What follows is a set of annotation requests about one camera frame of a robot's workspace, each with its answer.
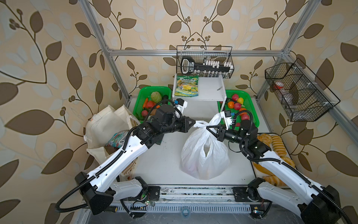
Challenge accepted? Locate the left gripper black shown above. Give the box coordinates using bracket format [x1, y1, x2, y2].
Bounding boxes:
[159, 114, 196, 134]

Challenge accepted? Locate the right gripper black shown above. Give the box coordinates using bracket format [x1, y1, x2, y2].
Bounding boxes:
[206, 124, 248, 147]

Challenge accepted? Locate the white plastic grocery bag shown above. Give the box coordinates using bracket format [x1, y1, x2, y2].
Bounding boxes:
[180, 113, 230, 180]

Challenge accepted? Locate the Fox's candy bag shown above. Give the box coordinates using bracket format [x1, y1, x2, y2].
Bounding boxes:
[106, 130, 129, 148]

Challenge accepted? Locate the cream floral tote bag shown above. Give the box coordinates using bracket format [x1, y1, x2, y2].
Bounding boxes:
[84, 105, 140, 164]

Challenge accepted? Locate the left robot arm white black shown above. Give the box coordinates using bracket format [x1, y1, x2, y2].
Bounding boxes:
[55, 105, 196, 215]

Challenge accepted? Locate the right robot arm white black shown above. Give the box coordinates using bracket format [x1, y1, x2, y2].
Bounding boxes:
[206, 120, 352, 224]

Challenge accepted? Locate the red apple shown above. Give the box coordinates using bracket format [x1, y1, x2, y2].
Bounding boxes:
[240, 113, 250, 120]

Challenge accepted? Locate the small orange persimmon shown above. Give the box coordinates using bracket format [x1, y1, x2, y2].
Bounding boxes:
[227, 101, 235, 109]

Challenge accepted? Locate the pink red peach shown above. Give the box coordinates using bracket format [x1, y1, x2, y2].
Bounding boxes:
[234, 102, 242, 111]

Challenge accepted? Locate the yellow green snack bag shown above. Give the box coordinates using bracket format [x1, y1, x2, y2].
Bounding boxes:
[174, 75, 199, 97]

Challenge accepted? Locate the right green plastic basket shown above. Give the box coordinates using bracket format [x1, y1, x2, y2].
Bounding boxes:
[217, 90, 260, 127]

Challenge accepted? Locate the green plastic basket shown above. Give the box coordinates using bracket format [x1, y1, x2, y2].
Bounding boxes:
[133, 86, 172, 122]
[217, 90, 260, 127]

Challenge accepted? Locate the red tomato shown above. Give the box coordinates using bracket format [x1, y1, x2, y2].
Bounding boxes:
[146, 101, 156, 110]

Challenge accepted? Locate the white two-tier shelf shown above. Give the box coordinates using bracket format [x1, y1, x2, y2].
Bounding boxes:
[172, 74, 227, 112]

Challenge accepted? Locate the green cabbage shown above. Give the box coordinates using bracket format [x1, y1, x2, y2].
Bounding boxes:
[151, 91, 163, 104]

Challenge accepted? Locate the orange carrot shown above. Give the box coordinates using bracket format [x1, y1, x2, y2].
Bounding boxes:
[142, 98, 149, 109]

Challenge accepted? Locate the croissant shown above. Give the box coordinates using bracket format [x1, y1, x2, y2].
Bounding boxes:
[257, 133, 272, 146]

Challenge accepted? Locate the left green plastic basket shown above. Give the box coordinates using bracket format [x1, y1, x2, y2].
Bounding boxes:
[133, 86, 172, 122]

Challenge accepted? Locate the black bread tray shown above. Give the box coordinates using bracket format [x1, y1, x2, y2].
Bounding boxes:
[252, 133, 296, 189]

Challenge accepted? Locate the sliced bread loaf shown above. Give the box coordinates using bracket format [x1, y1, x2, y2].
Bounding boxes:
[271, 135, 287, 157]

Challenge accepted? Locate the plastic bottle red cap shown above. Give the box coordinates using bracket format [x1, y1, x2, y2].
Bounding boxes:
[274, 81, 293, 105]

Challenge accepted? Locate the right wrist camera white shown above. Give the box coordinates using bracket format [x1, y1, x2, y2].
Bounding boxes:
[220, 110, 235, 130]

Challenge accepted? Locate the back black wire basket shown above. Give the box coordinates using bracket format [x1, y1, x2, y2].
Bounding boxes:
[176, 45, 235, 79]

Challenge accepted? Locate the black wire basket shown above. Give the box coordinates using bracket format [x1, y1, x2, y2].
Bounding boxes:
[265, 58, 341, 122]
[176, 45, 235, 79]

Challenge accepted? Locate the right black wire basket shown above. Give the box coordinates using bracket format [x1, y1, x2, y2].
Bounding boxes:
[265, 58, 341, 122]

